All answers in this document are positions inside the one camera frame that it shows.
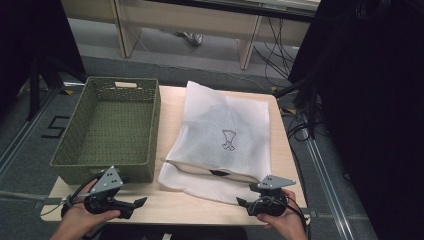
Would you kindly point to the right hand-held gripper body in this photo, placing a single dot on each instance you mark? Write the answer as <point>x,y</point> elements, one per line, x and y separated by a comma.
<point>270,196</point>

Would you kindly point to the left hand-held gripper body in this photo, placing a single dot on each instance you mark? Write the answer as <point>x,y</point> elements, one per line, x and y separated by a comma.
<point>103,196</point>

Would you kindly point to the green woven basket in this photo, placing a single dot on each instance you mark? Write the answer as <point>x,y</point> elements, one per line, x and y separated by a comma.
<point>113,130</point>

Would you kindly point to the white mesh laundry bag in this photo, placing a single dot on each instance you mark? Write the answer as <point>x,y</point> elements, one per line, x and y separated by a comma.
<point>213,133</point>

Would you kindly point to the person's right hand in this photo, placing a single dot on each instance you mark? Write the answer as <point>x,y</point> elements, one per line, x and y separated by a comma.
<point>286,223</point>

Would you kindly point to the person's left hand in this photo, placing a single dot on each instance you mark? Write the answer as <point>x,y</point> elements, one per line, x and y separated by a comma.
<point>78,220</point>

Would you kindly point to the black metal stand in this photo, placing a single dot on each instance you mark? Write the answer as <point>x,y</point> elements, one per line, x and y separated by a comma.
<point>35,80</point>
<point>308,106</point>

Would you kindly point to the black curtain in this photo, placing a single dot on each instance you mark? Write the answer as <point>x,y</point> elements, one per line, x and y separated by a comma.
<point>370,116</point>
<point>30,40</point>

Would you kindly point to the light wooden bench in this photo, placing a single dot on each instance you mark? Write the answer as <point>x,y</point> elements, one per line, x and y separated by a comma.
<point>200,20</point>

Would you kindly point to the metal floor rail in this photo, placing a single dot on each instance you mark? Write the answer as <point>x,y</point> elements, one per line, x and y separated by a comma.
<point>20,133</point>
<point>328,186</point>

